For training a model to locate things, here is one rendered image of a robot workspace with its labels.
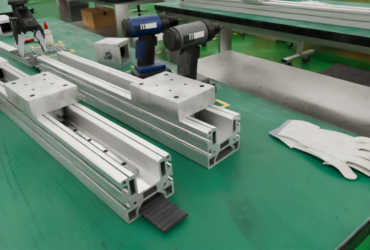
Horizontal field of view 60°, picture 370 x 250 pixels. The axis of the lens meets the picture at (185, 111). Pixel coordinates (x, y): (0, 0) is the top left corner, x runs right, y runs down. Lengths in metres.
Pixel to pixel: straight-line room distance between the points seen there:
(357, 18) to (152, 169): 1.48
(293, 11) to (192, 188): 1.57
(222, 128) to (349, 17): 1.31
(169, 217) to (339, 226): 0.26
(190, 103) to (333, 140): 0.30
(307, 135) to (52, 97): 0.56
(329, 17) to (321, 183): 1.39
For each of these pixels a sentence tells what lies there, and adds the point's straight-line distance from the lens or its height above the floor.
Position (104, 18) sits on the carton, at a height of 0.35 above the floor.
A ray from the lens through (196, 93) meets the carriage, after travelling 0.64.
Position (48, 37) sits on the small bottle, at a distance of 1.77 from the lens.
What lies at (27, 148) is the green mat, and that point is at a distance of 0.81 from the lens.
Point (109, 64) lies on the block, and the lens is 1.27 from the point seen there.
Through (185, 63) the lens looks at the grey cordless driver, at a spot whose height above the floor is 0.90.
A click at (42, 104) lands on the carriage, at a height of 0.89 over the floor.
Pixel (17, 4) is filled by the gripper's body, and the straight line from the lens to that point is 1.38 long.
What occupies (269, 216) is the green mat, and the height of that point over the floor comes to 0.78.
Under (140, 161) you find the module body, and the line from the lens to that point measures 0.57.
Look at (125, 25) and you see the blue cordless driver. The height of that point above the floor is 0.98.
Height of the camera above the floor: 1.16
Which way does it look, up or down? 26 degrees down
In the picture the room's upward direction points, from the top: 3 degrees counter-clockwise
